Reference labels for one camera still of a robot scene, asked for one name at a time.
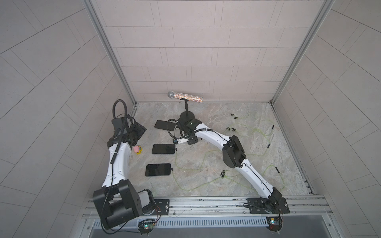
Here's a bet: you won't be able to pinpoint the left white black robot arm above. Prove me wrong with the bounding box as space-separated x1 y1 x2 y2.
93 99 161 235

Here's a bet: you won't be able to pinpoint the black smartphone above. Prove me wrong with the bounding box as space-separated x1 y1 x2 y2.
145 163 172 177
152 144 176 154
154 120 176 131

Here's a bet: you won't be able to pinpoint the left green circuit board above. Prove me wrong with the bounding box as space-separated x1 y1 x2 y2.
138 219 157 235

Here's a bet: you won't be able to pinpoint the green wired earphones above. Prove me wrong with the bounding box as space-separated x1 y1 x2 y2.
173 141 229 172
168 150 290 196
225 113 275 157

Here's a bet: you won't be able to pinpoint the right green circuit board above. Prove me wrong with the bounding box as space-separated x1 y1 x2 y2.
267 217 283 232

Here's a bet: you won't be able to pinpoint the glitter silver microphone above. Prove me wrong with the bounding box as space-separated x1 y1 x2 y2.
168 91 203 103

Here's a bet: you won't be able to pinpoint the pink yellow small toy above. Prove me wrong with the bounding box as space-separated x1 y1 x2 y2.
133 145 142 155

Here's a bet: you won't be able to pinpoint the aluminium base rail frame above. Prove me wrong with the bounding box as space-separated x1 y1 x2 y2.
78 194 332 222

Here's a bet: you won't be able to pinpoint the black round microphone stand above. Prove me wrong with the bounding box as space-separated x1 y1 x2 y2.
179 98 195 124

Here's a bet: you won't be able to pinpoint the green circuit board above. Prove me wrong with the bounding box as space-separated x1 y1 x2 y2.
138 219 157 235
267 217 283 232

